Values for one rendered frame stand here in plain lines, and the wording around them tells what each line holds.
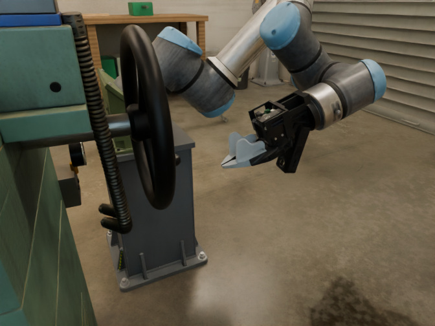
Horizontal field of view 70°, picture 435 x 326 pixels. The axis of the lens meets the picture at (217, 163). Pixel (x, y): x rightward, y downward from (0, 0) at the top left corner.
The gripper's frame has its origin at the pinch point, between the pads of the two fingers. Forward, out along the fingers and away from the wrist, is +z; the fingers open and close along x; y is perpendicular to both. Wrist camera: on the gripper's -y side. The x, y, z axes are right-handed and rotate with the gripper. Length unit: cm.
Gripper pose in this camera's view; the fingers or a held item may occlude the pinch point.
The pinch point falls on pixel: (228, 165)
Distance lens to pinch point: 62.9
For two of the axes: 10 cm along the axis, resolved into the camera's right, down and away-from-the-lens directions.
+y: -3.2, -7.7, -5.5
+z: -8.7, 4.7, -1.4
